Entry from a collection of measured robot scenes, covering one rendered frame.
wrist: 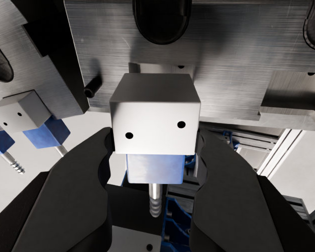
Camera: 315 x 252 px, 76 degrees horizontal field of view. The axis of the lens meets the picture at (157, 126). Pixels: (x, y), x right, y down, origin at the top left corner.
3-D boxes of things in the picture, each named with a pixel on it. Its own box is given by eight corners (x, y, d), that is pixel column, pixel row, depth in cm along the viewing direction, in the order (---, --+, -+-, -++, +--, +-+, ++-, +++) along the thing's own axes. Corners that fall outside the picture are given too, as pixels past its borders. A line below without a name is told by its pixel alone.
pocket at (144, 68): (191, 95, 21) (190, 115, 18) (141, 92, 22) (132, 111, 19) (196, 50, 18) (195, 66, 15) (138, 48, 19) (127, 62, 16)
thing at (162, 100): (179, 192, 22) (183, 242, 17) (133, 191, 22) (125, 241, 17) (189, 73, 15) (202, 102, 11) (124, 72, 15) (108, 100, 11)
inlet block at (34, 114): (95, 153, 33) (80, 180, 29) (70, 156, 34) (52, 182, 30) (47, 80, 26) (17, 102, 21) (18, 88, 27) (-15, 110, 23)
